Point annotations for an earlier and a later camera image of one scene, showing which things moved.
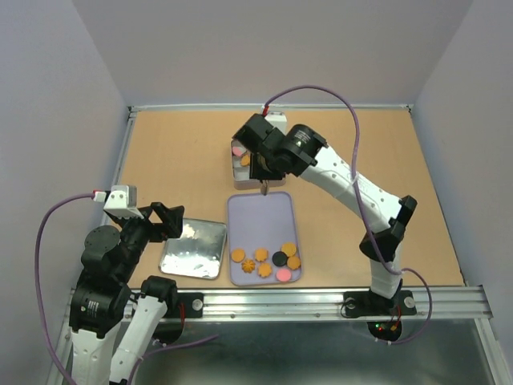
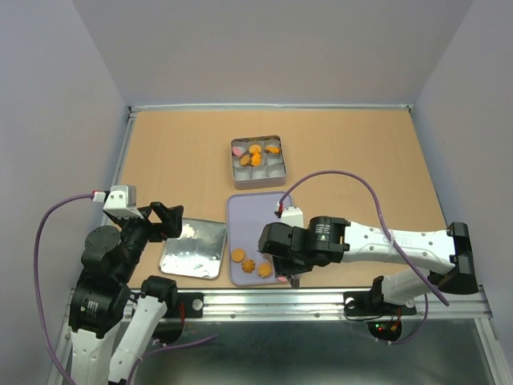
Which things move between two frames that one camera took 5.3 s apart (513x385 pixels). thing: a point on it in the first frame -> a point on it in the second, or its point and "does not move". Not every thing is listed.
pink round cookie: [238, 151] does not move
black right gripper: [257, 172] -> [281, 265]
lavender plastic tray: [264, 247] does not move
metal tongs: [264, 185] -> [295, 283]
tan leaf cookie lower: [264, 269] does not move
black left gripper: [172, 220] does not move
